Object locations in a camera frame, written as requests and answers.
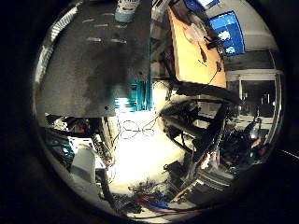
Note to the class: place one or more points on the white grey striped cloth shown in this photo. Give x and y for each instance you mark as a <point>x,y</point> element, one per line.
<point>62,25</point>

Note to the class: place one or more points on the black office chair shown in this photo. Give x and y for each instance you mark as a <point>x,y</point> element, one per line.
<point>187,118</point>

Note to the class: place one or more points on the clear plastic container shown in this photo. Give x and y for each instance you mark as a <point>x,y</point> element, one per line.
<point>194,31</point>

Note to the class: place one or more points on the light wooden desk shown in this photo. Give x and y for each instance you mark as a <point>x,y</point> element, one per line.
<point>190,59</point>

